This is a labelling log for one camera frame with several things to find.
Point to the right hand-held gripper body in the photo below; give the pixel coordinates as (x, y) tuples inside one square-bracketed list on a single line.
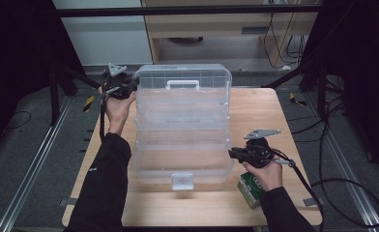
[(258, 153)]

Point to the grey tape piece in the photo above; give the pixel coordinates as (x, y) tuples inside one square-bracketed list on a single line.
[(66, 202), (314, 201)]

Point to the white cabinet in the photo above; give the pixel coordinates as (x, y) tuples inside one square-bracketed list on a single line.
[(107, 38)]

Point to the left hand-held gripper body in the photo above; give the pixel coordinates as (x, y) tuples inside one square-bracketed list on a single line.
[(115, 85)]

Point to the clear plastic storage box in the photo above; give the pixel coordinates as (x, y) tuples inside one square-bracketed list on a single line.
[(181, 129)]

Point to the person's right hand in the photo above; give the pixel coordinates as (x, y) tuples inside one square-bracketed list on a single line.
[(268, 177)]

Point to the dark curtain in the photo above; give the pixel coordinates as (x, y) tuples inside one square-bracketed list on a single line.
[(16, 64), (364, 64)]

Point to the green cardboard box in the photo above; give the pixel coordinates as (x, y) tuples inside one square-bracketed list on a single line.
[(248, 191)]

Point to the black metal stand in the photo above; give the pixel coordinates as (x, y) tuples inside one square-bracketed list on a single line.
[(322, 93), (53, 96)]

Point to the aluminium floor rail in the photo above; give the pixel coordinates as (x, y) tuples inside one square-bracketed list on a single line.
[(345, 161), (36, 161)]

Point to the light wooden desk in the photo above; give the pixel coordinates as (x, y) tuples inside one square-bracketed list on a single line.
[(210, 24)]

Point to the person's left hand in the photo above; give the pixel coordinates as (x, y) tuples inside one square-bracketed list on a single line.
[(118, 111)]

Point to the yellow black floor tape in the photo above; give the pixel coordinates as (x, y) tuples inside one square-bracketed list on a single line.
[(88, 103), (296, 100)]

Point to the black horizontal frame bar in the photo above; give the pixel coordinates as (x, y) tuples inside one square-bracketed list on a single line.
[(178, 10)]

